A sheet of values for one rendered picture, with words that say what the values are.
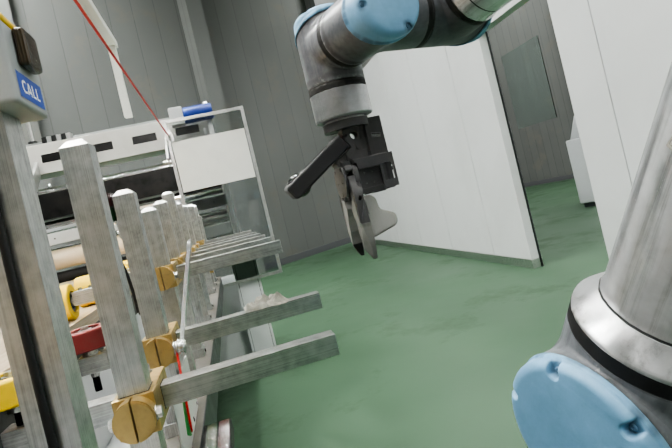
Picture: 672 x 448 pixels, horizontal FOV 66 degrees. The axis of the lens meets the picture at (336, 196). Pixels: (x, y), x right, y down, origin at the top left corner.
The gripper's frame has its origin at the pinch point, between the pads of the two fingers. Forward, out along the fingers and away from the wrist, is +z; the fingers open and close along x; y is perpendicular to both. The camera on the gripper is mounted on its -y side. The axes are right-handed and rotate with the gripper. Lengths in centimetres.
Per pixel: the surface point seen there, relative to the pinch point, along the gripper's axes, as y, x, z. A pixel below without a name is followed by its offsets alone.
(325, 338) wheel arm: -9.4, -5.4, 9.9
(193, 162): -34, 268, -52
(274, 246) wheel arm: -10.1, 44.6, -1.1
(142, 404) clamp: -33.0, -12.7, 9.4
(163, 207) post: -35, 65, -17
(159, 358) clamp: -34.9, 13.5, 10.2
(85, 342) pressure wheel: -46.3, 16.7, 4.9
